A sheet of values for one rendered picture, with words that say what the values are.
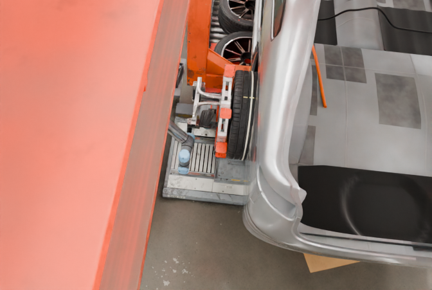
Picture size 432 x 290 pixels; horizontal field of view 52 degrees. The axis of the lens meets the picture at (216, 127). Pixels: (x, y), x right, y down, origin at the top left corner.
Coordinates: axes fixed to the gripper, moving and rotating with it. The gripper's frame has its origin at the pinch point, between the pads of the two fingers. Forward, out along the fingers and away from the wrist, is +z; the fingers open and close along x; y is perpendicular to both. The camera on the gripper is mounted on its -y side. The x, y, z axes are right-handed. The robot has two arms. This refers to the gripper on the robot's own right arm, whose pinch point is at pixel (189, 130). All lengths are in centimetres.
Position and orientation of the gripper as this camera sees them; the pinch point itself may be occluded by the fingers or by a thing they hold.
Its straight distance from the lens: 319.4
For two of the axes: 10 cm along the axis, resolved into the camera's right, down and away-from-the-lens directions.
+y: 0.6, -5.4, -8.4
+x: -9.9, -1.1, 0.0
